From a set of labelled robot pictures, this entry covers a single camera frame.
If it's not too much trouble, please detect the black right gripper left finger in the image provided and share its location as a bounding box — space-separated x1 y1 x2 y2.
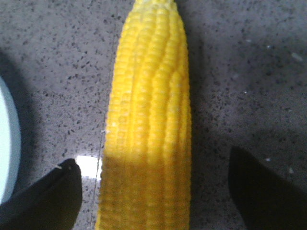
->
0 159 83 230

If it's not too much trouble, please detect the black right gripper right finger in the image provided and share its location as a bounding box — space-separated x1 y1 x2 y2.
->
228 146 307 230

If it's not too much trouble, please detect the yellow corn cob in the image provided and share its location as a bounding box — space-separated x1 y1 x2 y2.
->
95 0 191 230

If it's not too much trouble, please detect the light blue round plate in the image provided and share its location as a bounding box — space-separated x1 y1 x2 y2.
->
0 79 21 204

